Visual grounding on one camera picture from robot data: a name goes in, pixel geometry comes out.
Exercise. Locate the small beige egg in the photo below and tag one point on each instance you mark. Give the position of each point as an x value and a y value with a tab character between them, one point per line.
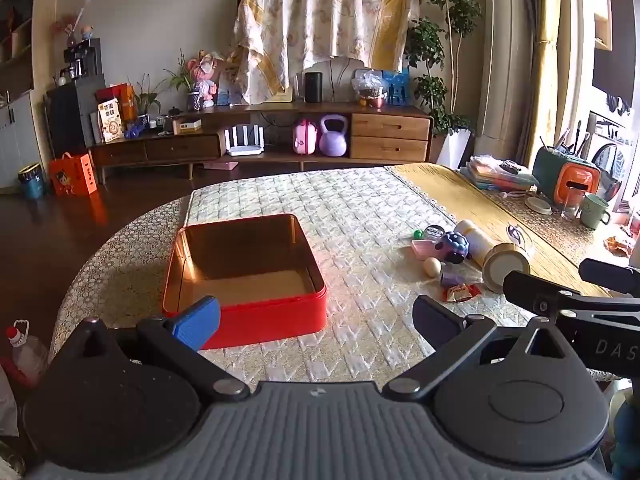
432	266

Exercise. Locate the washing machine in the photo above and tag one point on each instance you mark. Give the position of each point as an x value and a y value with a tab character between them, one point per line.
610	165

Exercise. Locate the wooden media cabinet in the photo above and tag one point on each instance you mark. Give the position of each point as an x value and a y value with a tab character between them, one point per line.
390	135

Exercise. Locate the yellow curtain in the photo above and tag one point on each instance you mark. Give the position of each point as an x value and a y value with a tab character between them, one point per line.
545	60

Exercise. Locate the white router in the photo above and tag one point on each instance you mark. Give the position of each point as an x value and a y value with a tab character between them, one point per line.
244	149

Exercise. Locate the clear plastic bag with fruit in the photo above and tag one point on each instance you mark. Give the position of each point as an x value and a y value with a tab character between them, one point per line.
370	90

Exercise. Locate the orange snack wrapper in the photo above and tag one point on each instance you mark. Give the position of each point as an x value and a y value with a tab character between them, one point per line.
619	245

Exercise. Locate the orange gift bag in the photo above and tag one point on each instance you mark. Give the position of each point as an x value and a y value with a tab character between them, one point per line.
72	175

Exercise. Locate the red white candy wrapper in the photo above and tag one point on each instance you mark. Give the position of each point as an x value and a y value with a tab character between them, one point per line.
462	291

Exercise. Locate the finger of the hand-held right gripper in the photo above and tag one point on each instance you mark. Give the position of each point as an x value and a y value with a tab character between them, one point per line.
530	290
610	275

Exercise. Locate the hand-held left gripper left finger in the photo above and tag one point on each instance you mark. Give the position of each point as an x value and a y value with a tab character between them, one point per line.
196	322

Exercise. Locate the black bottle with green cap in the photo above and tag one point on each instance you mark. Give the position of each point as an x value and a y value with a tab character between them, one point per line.
436	231

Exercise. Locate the red gift bag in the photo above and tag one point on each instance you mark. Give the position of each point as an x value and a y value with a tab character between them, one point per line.
122	97

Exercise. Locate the small purple packet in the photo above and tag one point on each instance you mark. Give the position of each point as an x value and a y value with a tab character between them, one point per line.
452	277

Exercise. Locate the black coffee machine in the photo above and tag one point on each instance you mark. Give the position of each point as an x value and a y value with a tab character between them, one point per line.
82	57

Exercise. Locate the purple kettlebell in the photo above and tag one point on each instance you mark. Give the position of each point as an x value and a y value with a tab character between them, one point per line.
333	142

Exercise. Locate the black cylindrical speaker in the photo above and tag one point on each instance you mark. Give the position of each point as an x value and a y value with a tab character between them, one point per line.
314	87

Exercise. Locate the cream cylindrical canister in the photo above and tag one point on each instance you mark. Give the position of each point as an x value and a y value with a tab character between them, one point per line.
480	247

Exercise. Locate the small potted plant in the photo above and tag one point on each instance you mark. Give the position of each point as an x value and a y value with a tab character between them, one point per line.
192	100

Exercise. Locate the wall shelf cabinet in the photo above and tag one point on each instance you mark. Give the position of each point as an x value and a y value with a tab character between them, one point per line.
20	85

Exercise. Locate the blue bucket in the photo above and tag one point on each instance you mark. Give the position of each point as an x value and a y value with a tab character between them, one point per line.
31	182

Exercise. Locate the small cardboard box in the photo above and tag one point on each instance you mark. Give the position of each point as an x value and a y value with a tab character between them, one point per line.
187	125

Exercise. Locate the green orange desk organizer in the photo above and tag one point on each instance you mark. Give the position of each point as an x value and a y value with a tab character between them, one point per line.
575	180

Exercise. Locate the white standing air conditioner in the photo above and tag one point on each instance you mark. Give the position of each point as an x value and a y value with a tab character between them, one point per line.
505	60

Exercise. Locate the plastic bottle with red cap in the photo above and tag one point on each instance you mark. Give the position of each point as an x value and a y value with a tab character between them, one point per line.
27	355

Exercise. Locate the small blue white object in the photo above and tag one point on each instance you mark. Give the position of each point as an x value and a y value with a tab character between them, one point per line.
517	236

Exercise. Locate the black mini fridge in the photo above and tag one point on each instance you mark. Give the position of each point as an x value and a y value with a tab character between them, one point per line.
70	115

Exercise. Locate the stack of books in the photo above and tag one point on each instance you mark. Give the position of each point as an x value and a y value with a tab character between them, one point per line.
495	175

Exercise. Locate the tall green potted plant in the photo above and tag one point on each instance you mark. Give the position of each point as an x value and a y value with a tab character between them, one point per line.
440	40

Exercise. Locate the cereal box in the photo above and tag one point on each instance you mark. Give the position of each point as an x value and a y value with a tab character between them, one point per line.
110	122

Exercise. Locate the pink plush doll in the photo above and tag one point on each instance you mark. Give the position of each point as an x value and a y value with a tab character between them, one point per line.
205	75

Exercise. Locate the white quilted table cloth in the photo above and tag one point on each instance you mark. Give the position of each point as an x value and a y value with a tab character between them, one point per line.
360	220

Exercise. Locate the red metal tin box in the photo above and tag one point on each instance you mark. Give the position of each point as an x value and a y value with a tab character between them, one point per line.
280	317

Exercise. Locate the white plant pot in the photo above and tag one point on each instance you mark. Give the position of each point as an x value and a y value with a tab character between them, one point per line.
457	150

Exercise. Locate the blue printed box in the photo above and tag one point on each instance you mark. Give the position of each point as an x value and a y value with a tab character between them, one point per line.
397	85

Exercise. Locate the clear drinking glass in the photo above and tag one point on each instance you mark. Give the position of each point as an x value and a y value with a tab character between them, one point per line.
570	205

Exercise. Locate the white round lid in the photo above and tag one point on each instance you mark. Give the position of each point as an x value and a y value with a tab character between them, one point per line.
538	205

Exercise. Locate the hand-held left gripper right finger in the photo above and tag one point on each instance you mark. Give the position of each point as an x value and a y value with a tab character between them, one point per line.
432	317

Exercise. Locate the printed yellow white cloth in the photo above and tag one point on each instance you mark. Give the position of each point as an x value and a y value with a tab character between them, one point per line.
320	15

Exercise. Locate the green mug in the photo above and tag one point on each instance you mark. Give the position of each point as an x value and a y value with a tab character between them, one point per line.
593	212

